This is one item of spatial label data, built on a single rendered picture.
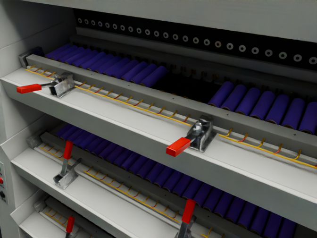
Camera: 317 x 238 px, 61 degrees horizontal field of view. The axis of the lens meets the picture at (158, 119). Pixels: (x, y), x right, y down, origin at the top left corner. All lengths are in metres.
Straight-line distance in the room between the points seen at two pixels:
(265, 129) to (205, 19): 0.15
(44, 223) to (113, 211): 0.30
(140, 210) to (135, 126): 0.18
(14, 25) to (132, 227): 0.44
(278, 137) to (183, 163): 0.12
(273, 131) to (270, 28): 0.12
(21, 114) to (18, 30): 0.18
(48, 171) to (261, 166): 0.44
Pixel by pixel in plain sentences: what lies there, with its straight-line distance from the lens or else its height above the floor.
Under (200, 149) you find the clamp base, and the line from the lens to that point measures 0.34.
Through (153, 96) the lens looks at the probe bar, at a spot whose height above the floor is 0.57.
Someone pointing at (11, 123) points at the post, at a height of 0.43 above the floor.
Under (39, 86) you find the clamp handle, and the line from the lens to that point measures 0.47.
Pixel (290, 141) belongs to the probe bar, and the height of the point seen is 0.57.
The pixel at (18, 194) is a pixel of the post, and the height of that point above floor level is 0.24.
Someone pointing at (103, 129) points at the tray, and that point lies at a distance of 0.43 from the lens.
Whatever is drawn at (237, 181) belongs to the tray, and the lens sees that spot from 0.34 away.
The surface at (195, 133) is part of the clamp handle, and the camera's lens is 0.33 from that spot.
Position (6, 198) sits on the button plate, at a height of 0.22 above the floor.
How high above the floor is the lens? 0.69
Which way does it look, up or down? 23 degrees down
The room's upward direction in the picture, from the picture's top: 6 degrees clockwise
